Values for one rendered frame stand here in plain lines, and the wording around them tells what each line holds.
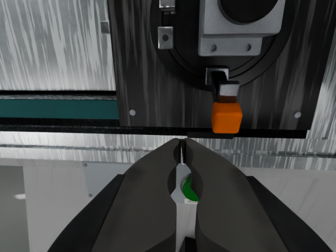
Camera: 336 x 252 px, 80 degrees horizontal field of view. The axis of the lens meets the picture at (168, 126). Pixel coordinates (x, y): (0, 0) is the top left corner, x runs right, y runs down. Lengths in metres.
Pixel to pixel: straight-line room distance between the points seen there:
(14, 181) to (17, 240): 0.66
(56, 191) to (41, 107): 0.25
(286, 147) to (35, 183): 0.51
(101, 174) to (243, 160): 0.21
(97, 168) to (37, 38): 0.21
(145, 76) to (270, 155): 0.20
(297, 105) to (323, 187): 0.26
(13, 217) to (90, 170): 1.98
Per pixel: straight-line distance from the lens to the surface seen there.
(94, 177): 0.34
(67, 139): 0.33
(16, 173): 1.98
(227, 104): 0.16
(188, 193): 0.31
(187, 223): 0.51
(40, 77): 0.38
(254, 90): 0.26
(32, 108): 0.36
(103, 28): 0.27
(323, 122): 0.32
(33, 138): 0.36
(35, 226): 0.66
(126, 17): 0.26
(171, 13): 0.23
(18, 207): 2.20
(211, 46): 0.16
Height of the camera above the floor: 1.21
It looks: 69 degrees down
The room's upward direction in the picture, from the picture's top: 164 degrees counter-clockwise
